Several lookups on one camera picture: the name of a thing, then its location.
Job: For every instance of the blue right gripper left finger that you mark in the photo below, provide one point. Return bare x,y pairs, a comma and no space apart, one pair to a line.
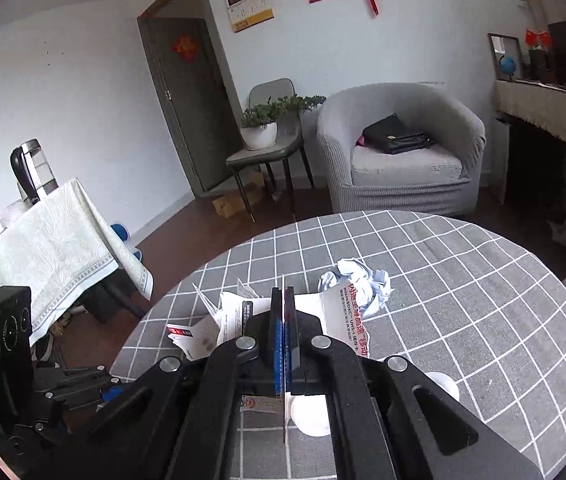
276,340

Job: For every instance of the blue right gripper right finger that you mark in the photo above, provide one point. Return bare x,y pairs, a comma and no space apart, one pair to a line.
290,336

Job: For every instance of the red white SanDisk package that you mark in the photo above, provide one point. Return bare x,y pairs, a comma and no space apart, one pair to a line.
339,317

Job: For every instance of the open white blister package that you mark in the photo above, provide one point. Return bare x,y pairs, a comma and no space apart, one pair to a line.
232,311

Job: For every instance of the crumpled white paper ball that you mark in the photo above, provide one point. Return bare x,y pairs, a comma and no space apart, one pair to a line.
373,287

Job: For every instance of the white paper cup lid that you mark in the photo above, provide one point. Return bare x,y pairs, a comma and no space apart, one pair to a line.
310,416

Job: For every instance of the torn red white package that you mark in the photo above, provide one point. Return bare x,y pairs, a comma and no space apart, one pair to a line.
196,341

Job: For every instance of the cardboard box on floor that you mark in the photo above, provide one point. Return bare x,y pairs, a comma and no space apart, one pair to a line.
232,203

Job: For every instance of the white patterned tablecloth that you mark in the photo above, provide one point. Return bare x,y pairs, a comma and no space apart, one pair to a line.
61,247

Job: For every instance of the grey dining chair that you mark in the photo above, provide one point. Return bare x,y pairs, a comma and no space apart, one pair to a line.
290,140

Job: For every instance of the blue slippers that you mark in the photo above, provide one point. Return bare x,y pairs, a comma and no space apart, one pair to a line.
121,231

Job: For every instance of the potted green plant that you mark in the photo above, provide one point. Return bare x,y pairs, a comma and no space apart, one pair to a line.
259,122

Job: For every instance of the black handbag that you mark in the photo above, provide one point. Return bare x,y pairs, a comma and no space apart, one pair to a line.
391,136

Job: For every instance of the grey armchair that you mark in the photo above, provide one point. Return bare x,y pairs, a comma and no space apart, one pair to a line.
441,179

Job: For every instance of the grey checked round tablecloth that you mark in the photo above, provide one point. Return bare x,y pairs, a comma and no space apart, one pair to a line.
464,301

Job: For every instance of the black electric kettle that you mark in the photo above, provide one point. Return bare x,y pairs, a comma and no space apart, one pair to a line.
32,172

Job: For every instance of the grey door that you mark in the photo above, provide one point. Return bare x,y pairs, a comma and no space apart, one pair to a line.
194,87

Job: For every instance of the small blue globe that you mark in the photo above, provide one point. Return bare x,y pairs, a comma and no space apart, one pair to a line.
507,67

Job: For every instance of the beige lace desk cloth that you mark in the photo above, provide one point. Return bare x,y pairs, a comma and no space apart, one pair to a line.
542,106

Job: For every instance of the small red flags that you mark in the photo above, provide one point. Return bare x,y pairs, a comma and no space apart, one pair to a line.
538,40

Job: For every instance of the wall calendar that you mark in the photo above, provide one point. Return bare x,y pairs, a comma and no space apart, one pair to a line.
246,13

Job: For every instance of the picture frame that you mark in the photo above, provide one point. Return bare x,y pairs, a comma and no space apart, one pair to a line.
506,45

